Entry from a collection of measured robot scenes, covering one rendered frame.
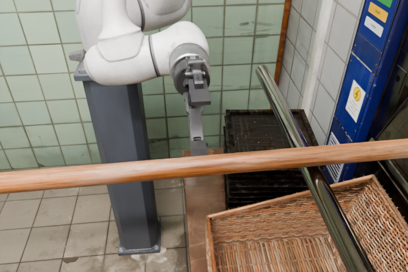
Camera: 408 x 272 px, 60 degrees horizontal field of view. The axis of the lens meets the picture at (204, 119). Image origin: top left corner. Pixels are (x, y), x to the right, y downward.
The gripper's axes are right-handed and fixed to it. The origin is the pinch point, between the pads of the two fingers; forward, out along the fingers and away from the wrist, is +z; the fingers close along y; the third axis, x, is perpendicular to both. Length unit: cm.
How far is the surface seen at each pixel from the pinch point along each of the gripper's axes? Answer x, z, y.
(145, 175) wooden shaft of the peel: 8.9, 9.6, -0.9
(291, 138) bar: -15.6, 1.1, 1.7
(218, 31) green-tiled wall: -20, -113, 30
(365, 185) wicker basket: -48, -17, 37
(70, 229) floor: 61, -75, 119
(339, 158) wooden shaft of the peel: -19.8, 9.6, -1.1
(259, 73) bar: -15.7, -22.3, 2.0
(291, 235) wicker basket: -30, -18, 58
